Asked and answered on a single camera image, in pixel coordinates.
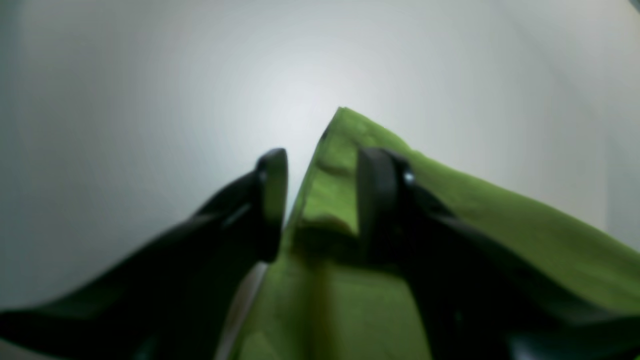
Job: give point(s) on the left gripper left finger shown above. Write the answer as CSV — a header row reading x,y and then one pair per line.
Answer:
x,y
168,300

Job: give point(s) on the green T-shirt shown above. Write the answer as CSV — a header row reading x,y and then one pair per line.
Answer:
x,y
322,300

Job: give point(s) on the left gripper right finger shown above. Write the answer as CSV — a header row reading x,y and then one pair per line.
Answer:
x,y
476,298

